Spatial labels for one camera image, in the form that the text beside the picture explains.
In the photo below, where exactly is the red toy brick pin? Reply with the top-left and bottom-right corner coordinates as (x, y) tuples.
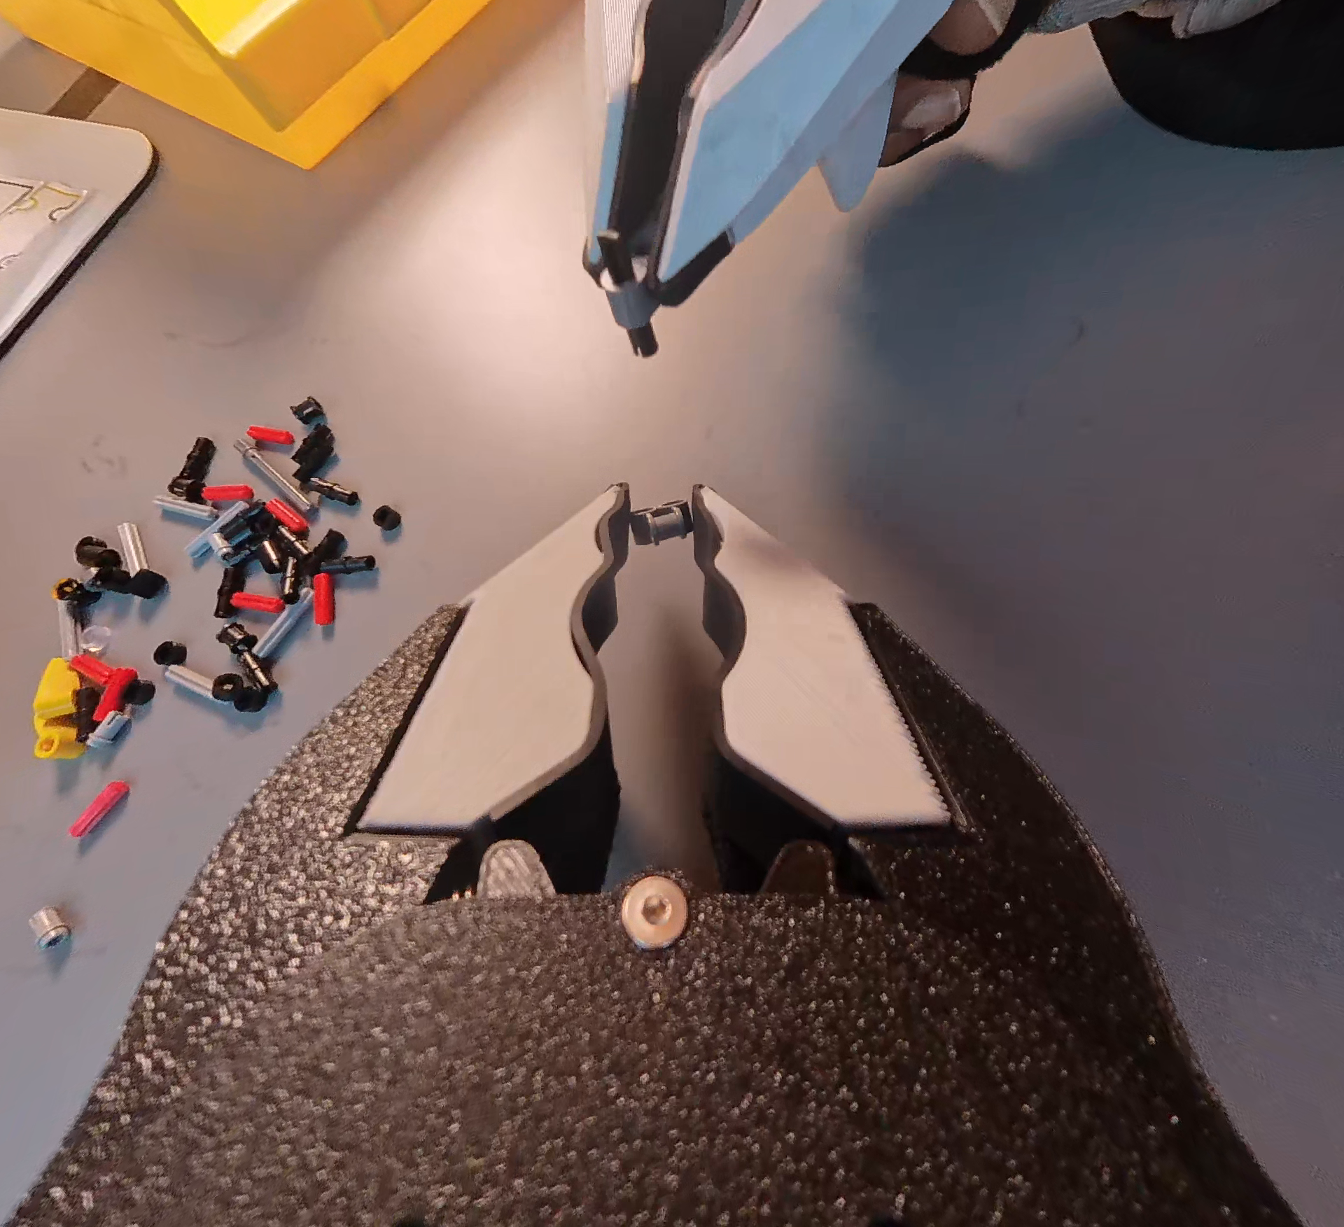
(68, 781), (133, 841)

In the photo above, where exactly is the white book stand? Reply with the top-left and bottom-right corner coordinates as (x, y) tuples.
(0, 107), (160, 358)

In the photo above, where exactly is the yellow plastic bin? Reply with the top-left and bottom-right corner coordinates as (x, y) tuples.
(0, 0), (563, 170)

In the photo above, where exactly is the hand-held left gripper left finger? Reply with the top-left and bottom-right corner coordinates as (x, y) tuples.
(346, 485), (631, 903)

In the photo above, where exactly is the pile of small toy bricks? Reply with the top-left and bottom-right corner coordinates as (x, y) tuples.
(34, 396), (405, 762)

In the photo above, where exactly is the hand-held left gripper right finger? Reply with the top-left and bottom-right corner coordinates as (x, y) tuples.
(690, 485), (967, 899)

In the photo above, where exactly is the black chair armrest pad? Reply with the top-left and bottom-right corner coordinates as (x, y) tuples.
(1090, 0), (1344, 150)

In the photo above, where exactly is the grey desk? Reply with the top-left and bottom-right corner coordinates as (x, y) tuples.
(0, 0), (1344, 1208)

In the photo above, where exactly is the sticker sheet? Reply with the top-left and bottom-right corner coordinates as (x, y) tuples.
(0, 177), (90, 276)

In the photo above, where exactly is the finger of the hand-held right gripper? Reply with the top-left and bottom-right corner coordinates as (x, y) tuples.
(583, 0), (699, 291)
(642, 0), (978, 307)

